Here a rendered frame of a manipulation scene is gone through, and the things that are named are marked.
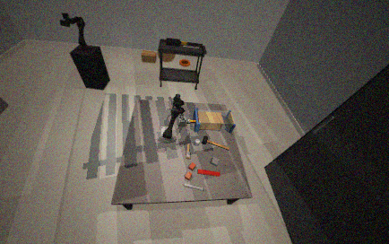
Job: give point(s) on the red box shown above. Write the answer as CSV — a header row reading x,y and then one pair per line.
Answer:
x,y
188,175
192,166

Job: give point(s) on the red flat bar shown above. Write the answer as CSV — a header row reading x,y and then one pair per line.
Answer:
x,y
210,173

